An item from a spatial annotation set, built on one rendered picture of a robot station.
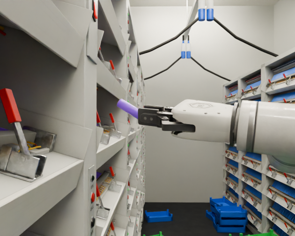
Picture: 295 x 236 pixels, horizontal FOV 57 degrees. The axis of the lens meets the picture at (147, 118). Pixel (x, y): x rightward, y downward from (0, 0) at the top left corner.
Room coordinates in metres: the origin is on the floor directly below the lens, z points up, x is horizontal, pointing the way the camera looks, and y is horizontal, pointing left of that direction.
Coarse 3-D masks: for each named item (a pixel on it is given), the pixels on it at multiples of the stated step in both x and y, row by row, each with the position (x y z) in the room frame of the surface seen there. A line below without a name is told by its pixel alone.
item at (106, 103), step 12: (120, 0) 1.13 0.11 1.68; (120, 12) 1.13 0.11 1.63; (120, 24) 1.13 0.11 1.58; (108, 48) 1.14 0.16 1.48; (108, 60) 1.13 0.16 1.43; (120, 60) 1.13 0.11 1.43; (120, 72) 1.13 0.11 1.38; (96, 96) 1.14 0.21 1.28; (108, 96) 1.14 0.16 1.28; (96, 108) 1.14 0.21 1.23; (108, 108) 1.13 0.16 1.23; (120, 120) 1.13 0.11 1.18; (120, 156) 1.13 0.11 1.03; (120, 168) 1.13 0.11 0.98; (120, 204) 1.13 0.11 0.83
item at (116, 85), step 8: (104, 64) 0.70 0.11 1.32; (112, 64) 0.97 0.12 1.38; (96, 72) 0.57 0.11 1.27; (104, 72) 0.64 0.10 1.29; (96, 80) 0.59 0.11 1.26; (104, 80) 0.66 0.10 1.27; (112, 80) 0.76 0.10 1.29; (120, 80) 0.96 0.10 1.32; (128, 80) 1.13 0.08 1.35; (96, 88) 1.07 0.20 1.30; (104, 88) 0.71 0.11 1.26; (112, 88) 0.80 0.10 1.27; (120, 88) 0.96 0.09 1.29; (120, 96) 1.01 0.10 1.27
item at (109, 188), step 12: (108, 168) 1.13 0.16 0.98; (96, 180) 0.98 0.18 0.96; (108, 180) 1.05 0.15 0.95; (120, 180) 1.13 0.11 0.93; (96, 192) 0.70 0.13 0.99; (108, 192) 0.93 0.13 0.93; (120, 192) 0.97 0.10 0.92; (96, 204) 0.71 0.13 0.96; (108, 204) 0.81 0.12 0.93; (96, 216) 0.69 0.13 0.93; (108, 216) 0.72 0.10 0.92; (96, 228) 0.53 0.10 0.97; (108, 228) 0.74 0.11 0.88
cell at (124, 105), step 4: (120, 100) 0.53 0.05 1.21; (124, 100) 0.53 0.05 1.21; (120, 104) 0.53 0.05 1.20; (124, 104) 0.53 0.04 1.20; (128, 104) 0.53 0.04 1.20; (120, 108) 0.53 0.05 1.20; (124, 108) 0.53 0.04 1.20; (128, 108) 0.52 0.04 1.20; (132, 108) 0.52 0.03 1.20; (136, 108) 0.53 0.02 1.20; (128, 112) 0.53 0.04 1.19; (132, 112) 0.52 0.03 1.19; (136, 112) 0.52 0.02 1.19; (136, 116) 0.52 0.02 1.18
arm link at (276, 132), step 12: (264, 108) 0.41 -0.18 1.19; (276, 108) 0.41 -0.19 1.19; (288, 108) 0.40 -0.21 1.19; (264, 120) 0.40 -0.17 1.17; (276, 120) 0.40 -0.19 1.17; (288, 120) 0.39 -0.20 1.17; (264, 132) 0.40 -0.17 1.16; (276, 132) 0.40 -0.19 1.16; (288, 132) 0.39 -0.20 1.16; (264, 144) 0.41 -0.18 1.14; (276, 144) 0.40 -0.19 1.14; (288, 144) 0.39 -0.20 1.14; (276, 156) 0.44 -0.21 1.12; (288, 156) 0.41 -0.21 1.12
